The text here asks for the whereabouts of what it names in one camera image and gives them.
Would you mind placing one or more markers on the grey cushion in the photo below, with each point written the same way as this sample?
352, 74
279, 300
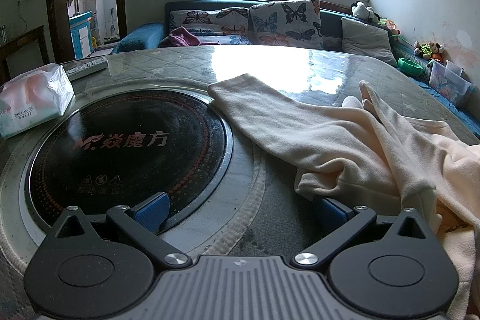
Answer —
365, 39

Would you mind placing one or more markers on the grey quilted table cover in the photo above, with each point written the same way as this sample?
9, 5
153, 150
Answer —
393, 80

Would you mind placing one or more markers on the light butterfly print pillow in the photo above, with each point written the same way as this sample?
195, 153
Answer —
225, 40

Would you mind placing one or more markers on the grey remote control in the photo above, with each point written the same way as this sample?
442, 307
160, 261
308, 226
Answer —
86, 67

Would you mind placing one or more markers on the green bowl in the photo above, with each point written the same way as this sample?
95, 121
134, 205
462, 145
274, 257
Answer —
408, 67

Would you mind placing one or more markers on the blue cabinet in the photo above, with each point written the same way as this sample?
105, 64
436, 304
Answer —
80, 39

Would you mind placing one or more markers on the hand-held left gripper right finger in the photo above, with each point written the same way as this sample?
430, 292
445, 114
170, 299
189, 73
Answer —
333, 210

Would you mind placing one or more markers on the cream long-sleeved shirt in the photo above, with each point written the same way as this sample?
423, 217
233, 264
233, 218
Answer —
318, 132

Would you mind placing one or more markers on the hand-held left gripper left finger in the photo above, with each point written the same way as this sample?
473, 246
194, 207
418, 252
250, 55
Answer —
152, 212

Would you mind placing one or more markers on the purple cloth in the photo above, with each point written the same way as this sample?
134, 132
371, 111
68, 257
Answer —
182, 39

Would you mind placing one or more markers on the panda plush toy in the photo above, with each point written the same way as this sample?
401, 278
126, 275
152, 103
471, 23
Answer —
362, 9

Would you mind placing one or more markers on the large soft tissue pack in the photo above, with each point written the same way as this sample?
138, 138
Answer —
33, 95

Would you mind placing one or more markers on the wide butterfly print cushion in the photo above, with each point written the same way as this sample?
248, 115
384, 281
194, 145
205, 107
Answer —
210, 20

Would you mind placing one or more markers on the black round induction cooktop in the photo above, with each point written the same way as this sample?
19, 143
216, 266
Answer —
123, 143

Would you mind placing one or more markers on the clear plastic storage box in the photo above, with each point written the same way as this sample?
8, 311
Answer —
446, 85

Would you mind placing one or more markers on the colourful plush toy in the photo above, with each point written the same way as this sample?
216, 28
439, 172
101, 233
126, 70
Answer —
390, 26

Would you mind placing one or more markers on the blue sofa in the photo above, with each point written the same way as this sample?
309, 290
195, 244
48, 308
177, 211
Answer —
144, 37

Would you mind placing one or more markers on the square butterfly print cushion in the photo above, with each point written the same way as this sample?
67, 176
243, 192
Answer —
285, 24

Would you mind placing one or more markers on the dark wooden sideboard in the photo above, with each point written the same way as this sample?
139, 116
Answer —
22, 42

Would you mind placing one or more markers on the yellow toy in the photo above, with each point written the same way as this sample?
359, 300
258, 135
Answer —
93, 42

